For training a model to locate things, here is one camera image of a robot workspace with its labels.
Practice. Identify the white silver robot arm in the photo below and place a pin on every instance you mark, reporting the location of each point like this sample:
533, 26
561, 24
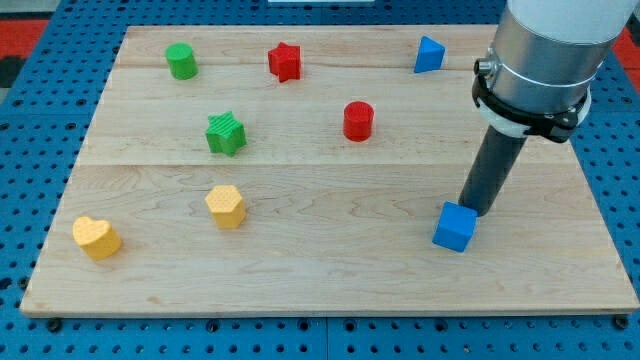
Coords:
536, 75

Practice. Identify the blue cube block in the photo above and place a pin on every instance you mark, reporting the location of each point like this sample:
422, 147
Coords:
455, 227

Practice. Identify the red cylinder block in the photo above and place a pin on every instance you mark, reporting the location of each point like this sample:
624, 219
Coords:
358, 121

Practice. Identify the wooden board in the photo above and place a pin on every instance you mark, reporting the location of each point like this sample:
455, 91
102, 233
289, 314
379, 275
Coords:
333, 227

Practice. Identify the yellow hexagon block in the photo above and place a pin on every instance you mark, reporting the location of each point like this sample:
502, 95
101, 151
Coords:
226, 206

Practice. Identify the green star block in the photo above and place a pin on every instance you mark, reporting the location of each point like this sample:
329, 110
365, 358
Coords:
225, 134

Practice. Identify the red star block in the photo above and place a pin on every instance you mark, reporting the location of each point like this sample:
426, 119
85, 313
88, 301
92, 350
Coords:
285, 62

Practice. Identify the blue triangle block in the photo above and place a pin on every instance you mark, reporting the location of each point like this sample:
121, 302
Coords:
430, 55

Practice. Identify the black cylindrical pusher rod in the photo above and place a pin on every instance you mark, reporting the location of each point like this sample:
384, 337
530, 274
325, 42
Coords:
491, 167

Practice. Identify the green cylinder block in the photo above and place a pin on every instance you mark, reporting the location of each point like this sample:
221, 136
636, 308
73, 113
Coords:
181, 61

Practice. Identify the yellow heart block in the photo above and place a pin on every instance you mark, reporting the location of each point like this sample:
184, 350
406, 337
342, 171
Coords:
97, 238

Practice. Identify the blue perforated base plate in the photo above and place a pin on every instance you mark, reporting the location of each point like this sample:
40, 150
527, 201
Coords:
43, 122

